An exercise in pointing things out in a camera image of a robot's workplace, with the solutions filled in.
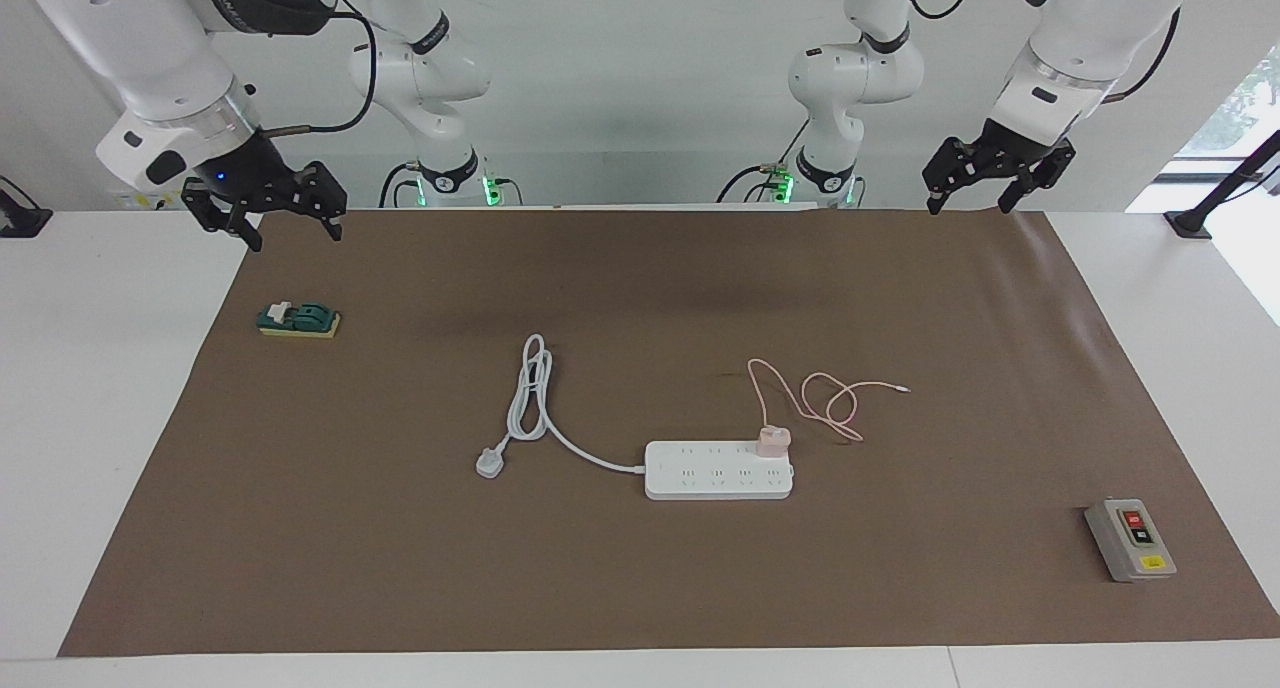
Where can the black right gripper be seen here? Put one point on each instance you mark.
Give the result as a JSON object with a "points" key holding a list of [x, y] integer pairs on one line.
{"points": [[250, 173]]}

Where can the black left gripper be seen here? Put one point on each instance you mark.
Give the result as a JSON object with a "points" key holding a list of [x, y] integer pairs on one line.
{"points": [[1005, 153]]}

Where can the pink charger adapter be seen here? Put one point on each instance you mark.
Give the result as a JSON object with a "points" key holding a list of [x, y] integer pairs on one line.
{"points": [[773, 442]]}

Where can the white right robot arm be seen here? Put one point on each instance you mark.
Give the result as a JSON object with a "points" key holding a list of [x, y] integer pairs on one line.
{"points": [[150, 58]]}

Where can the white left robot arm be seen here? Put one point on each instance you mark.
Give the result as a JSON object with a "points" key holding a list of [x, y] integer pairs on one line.
{"points": [[850, 78]]}

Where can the white power strip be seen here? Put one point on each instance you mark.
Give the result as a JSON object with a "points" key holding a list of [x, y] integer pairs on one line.
{"points": [[718, 478]]}

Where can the black angled stand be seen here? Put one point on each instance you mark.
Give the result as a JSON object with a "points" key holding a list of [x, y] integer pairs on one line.
{"points": [[1195, 223]]}

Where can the window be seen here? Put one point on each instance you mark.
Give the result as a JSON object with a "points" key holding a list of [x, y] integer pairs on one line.
{"points": [[1235, 118]]}

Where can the black table clamp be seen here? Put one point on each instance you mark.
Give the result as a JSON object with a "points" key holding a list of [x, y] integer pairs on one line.
{"points": [[22, 218]]}

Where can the brown table mat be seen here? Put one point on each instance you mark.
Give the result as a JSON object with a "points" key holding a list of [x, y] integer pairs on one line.
{"points": [[700, 588]]}

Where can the green knife switch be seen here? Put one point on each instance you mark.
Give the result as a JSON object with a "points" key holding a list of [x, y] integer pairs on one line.
{"points": [[300, 320]]}

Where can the white wall socket box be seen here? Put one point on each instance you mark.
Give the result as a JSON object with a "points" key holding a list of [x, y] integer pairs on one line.
{"points": [[140, 202]]}

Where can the grey on-off switch box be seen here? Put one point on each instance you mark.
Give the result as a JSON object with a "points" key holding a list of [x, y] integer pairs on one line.
{"points": [[1130, 540]]}

